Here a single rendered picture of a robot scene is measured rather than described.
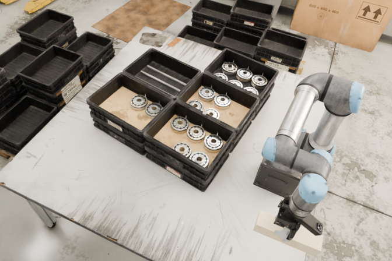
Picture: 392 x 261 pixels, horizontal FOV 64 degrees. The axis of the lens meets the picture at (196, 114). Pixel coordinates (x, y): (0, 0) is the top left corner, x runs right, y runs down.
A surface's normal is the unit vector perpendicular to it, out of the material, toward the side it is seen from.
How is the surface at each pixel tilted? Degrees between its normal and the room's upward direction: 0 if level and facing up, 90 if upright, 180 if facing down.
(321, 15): 75
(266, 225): 0
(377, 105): 0
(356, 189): 0
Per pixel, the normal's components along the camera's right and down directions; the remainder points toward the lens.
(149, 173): 0.07, -0.65
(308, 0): -0.37, 0.51
